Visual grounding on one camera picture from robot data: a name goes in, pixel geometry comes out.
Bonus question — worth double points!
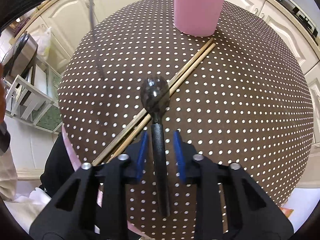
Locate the silver metal spoon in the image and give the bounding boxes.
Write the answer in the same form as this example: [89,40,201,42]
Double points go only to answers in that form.
[89,0,105,81]

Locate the lower cream cabinets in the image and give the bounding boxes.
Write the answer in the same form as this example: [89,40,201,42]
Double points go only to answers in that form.
[28,0,313,153]

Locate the brown polka dot tablecloth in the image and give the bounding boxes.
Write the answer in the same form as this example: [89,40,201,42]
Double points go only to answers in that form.
[58,0,313,239]

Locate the pink cylindrical utensil holder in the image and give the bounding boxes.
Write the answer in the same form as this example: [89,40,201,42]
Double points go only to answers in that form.
[174,0,224,37]

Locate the wooden chopstick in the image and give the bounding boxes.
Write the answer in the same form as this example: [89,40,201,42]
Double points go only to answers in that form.
[92,38,213,166]
[106,42,216,163]

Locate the person's left hand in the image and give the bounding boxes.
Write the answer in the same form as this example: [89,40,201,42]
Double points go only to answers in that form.
[0,65,6,122]

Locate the black plastic spork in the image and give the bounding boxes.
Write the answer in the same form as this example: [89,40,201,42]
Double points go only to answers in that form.
[140,76,170,217]

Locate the orange snack bag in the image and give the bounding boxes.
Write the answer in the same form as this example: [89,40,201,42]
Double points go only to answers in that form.
[280,207,293,218]

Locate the black gas stove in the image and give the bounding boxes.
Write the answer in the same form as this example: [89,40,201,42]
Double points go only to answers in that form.
[245,0,320,38]

